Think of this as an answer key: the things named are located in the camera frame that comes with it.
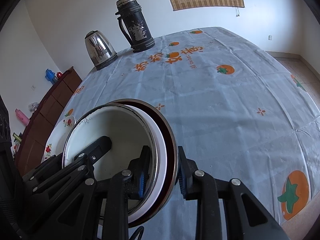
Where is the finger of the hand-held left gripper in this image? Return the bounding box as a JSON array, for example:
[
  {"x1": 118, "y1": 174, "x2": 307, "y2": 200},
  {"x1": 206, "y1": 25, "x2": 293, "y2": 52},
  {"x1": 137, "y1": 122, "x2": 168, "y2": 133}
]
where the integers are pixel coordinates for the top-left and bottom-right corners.
[
  {"x1": 22, "y1": 154, "x2": 63, "y2": 183},
  {"x1": 32, "y1": 136, "x2": 112, "y2": 198}
]

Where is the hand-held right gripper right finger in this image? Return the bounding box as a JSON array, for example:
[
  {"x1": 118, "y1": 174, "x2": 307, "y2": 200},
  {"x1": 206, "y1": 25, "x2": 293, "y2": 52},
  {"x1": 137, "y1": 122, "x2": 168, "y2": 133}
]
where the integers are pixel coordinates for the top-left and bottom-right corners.
[{"x1": 176, "y1": 146, "x2": 290, "y2": 240}]

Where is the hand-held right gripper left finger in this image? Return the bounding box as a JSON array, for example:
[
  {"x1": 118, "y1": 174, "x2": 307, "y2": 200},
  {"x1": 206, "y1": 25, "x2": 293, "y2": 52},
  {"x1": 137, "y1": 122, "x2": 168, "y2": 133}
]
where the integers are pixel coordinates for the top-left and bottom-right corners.
[{"x1": 35, "y1": 145, "x2": 152, "y2": 240}]

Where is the dark red rimmed bowl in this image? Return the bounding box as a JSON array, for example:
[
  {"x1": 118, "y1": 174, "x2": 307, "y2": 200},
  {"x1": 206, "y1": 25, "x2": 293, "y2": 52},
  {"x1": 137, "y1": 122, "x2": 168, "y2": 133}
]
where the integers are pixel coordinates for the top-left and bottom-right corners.
[{"x1": 107, "y1": 99, "x2": 179, "y2": 228}]

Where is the white floral plate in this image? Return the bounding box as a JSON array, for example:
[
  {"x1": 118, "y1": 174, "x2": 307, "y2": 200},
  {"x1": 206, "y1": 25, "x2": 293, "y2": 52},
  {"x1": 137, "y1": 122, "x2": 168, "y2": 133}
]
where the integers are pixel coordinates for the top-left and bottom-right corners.
[{"x1": 44, "y1": 115, "x2": 76, "y2": 160}]

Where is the pile of small clutter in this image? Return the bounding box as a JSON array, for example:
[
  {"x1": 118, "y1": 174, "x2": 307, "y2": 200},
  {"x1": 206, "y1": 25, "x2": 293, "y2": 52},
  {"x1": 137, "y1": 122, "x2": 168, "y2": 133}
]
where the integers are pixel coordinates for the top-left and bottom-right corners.
[{"x1": 11, "y1": 141, "x2": 21, "y2": 158}]

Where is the brown wooden cabinet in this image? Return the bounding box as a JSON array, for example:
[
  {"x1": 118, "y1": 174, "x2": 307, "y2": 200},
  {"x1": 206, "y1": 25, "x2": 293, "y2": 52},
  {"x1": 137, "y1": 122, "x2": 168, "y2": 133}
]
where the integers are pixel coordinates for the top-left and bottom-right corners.
[{"x1": 14, "y1": 66, "x2": 83, "y2": 178}]

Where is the pink thermos jug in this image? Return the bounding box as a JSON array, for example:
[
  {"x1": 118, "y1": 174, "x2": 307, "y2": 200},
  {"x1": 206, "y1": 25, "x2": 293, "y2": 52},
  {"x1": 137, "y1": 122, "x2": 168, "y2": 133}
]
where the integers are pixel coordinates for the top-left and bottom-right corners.
[{"x1": 15, "y1": 109, "x2": 31, "y2": 127}]

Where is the persimmon print tablecloth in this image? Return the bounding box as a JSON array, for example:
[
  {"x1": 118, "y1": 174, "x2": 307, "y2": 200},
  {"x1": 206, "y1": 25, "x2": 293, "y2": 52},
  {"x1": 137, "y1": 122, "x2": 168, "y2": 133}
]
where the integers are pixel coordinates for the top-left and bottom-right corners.
[{"x1": 44, "y1": 26, "x2": 320, "y2": 240}]

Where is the blue thermos jug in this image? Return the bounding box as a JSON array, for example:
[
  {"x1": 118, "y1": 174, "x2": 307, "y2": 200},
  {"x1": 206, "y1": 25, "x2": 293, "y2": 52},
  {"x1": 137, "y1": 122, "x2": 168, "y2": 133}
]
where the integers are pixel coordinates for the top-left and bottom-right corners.
[{"x1": 45, "y1": 69, "x2": 57, "y2": 85}]

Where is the stainless steel electric kettle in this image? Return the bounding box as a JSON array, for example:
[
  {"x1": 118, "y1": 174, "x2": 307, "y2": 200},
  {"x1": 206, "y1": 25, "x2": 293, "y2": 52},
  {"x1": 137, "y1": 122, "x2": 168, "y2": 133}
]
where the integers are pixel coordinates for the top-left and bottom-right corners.
[{"x1": 84, "y1": 30, "x2": 118, "y2": 71}]

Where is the worn black thermos flask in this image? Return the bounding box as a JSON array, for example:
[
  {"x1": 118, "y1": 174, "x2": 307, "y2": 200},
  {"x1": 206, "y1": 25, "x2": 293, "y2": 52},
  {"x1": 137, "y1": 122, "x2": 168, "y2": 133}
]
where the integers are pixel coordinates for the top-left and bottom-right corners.
[{"x1": 115, "y1": 0, "x2": 156, "y2": 53}]

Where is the black cable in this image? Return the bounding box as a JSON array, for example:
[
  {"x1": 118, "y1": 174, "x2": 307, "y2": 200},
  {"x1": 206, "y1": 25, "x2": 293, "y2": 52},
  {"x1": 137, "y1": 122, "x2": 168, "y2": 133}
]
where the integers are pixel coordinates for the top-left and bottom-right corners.
[{"x1": 129, "y1": 226, "x2": 146, "y2": 240}]

